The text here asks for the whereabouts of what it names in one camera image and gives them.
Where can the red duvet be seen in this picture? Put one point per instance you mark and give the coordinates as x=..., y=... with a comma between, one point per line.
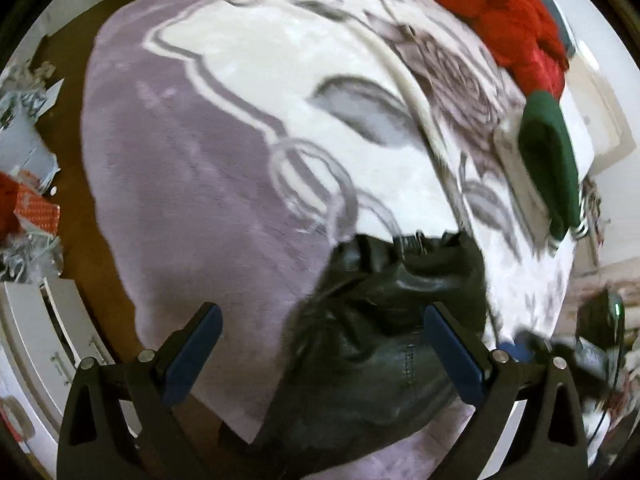
x=500, y=15

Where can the black leather jacket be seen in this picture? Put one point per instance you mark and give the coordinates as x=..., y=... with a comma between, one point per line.
x=370, y=340

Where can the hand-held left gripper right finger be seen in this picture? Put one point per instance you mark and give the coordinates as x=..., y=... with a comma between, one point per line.
x=452, y=355

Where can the purple floral blanket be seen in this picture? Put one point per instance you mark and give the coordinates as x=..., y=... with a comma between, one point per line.
x=200, y=185

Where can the white pillow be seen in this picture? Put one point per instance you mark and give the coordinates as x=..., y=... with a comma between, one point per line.
x=595, y=110

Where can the red patterned box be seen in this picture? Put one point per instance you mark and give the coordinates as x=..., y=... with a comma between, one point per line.
x=32, y=207

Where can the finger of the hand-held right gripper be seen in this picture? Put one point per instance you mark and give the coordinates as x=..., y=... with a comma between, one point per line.
x=575, y=357

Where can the green garment with white stripes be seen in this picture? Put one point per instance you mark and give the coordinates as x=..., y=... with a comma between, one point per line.
x=547, y=160

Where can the white drawer cabinet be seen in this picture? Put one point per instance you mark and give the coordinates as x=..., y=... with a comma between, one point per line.
x=35, y=340

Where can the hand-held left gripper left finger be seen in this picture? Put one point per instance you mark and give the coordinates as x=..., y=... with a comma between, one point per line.
x=192, y=352

